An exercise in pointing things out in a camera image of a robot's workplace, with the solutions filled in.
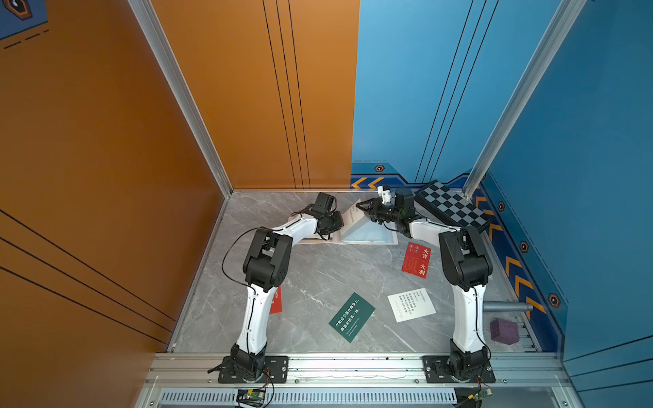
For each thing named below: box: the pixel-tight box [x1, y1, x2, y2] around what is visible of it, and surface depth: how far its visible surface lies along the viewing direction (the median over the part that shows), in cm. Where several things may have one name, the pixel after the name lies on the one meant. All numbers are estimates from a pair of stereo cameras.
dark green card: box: [328, 292, 376, 344], surface depth 85 cm
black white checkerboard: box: [413, 179, 494, 233], surface depth 114 cm
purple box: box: [489, 318, 520, 346], surface depth 77 cm
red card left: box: [270, 285, 284, 315], surface depth 89 cm
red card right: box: [401, 241, 432, 280], surface depth 98 cm
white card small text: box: [386, 287, 438, 323], surface depth 88 cm
